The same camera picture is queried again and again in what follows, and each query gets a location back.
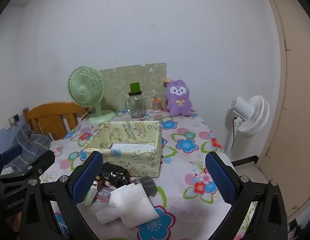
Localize green printed board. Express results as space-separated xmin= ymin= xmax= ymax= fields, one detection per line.
xmin=98 ymin=63 xmax=167 ymax=112

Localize grey plaid pillow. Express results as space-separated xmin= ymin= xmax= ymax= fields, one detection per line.
xmin=0 ymin=124 xmax=53 ymax=173

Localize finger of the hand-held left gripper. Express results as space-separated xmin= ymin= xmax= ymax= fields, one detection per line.
xmin=0 ymin=151 xmax=56 ymax=182
xmin=0 ymin=144 xmax=23 ymax=167

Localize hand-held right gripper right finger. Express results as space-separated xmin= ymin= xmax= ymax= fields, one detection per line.
xmin=206 ymin=151 xmax=289 ymax=240

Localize purple plush bunny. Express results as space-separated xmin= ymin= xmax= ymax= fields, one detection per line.
xmin=163 ymin=77 xmax=194 ymax=117

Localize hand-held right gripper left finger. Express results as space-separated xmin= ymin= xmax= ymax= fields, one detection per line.
xmin=20 ymin=151 xmax=103 ymax=240

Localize grey sock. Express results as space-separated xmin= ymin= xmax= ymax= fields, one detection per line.
xmin=133 ymin=176 xmax=158 ymax=197

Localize colourful small box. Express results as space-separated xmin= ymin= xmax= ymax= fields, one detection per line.
xmin=83 ymin=180 xmax=100 ymax=207

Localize yellow printed fabric storage box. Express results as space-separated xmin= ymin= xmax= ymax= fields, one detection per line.
xmin=83 ymin=120 xmax=163 ymax=178

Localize white standing fan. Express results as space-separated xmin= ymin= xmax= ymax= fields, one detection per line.
xmin=224 ymin=95 xmax=270 ymax=155

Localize small jar with orange lid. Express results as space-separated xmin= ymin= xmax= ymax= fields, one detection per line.
xmin=151 ymin=98 xmax=162 ymax=112

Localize white cloth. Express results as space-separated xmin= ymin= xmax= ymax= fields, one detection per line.
xmin=95 ymin=182 xmax=160 ymax=229

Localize black plastic bag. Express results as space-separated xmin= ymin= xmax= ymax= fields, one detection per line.
xmin=98 ymin=162 xmax=130 ymax=188

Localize green desk fan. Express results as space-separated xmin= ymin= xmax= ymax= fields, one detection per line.
xmin=67 ymin=66 xmax=116 ymax=125

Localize glass mug with green lid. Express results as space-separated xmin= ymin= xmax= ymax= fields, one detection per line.
xmin=125 ymin=82 xmax=146 ymax=119

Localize floral tablecloth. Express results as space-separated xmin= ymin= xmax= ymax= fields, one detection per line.
xmin=40 ymin=107 xmax=255 ymax=240

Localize wooden bed headboard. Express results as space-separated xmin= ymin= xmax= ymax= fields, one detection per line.
xmin=22 ymin=102 xmax=89 ymax=140

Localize beige wooden door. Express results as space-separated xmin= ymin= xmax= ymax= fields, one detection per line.
xmin=255 ymin=0 xmax=310 ymax=225

